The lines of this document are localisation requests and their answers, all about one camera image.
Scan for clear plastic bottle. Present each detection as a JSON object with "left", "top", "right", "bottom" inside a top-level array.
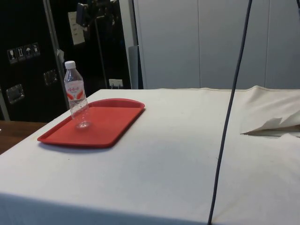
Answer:
[{"left": 64, "top": 60, "right": 92, "bottom": 130}]

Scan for red tray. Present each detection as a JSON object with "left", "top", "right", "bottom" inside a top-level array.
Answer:
[{"left": 37, "top": 98, "right": 146, "bottom": 150}]

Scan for pale lockers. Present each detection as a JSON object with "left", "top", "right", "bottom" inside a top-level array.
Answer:
[{"left": 119, "top": 0, "right": 300, "bottom": 90}]

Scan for black cabinet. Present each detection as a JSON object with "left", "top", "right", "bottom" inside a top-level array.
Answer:
[{"left": 0, "top": 0, "right": 132, "bottom": 123}]

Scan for black cable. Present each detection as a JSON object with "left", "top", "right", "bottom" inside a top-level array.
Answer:
[{"left": 207, "top": 0, "right": 254, "bottom": 225}]

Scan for camera stand with thin pole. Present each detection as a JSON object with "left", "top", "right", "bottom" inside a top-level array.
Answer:
[{"left": 76, "top": 0, "right": 119, "bottom": 91}]

